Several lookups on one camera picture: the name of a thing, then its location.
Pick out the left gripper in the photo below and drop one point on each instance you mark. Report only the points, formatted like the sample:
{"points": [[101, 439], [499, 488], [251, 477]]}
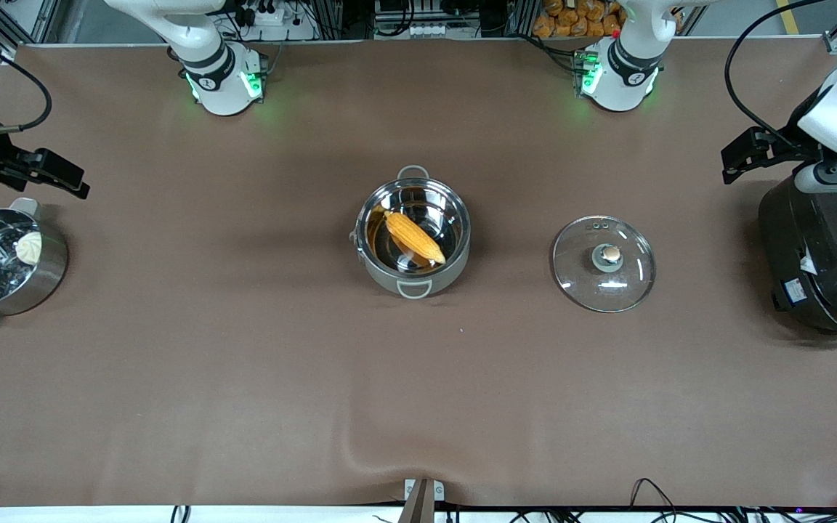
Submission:
{"points": [[787, 144]]}

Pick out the glass pot lid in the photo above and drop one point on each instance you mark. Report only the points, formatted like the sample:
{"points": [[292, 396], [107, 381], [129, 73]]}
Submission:
{"points": [[629, 283]]}

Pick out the yellow corn cob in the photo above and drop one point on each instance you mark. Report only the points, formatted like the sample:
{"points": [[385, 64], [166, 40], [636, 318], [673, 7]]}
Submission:
{"points": [[415, 238]]}

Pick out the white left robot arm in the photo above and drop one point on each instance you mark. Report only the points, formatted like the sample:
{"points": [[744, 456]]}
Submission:
{"points": [[629, 65]]}

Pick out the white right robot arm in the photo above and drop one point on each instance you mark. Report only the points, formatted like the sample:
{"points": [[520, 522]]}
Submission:
{"points": [[200, 43]]}

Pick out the stainless steel steamer pot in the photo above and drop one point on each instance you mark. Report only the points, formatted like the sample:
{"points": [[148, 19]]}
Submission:
{"points": [[48, 280]]}

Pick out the stainless steel cooking pot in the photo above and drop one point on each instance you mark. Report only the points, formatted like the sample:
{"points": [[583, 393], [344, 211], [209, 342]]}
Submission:
{"points": [[455, 272]]}

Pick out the white steamed bun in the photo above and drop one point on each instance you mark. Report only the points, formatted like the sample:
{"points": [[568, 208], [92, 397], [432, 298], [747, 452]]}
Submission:
{"points": [[29, 247]]}

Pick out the black electric rice cooker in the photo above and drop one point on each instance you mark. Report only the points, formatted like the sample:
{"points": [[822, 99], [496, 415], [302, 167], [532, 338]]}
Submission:
{"points": [[833, 247]]}

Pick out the bag of orange buns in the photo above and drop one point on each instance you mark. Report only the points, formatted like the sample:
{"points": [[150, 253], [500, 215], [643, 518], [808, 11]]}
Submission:
{"points": [[578, 18]]}

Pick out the white power strip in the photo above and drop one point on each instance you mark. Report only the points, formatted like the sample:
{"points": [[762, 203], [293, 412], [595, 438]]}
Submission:
{"points": [[262, 14]]}

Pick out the small white device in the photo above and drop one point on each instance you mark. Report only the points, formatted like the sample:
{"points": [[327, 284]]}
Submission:
{"points": [[431, 30]]}

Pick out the metal table edge bracket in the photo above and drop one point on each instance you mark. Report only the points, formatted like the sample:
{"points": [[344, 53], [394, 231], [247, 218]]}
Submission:
{"points": [[423, 497]]}

